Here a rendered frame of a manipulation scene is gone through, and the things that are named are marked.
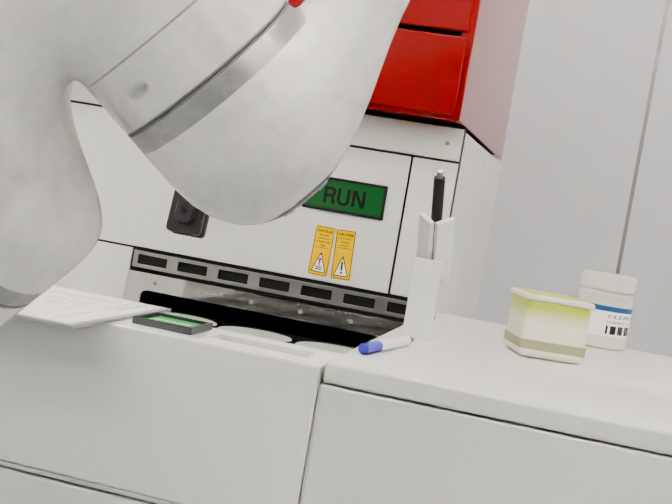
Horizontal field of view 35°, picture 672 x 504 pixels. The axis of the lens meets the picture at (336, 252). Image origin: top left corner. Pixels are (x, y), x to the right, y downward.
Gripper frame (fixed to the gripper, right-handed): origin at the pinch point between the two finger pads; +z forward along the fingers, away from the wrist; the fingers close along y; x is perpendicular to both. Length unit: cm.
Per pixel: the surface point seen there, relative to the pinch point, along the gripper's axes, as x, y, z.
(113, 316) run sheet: -4.4, 0.6, 10.4
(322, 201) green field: -3, -56, -14
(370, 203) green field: 4, -56, -15
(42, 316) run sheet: -7.2, 8.1, 11.9
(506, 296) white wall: 16, -205, -27
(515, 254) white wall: 16, -203, -38
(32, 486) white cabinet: -8.6, -0.9, 26.3
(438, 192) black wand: 18.6, -19.3, -9.9
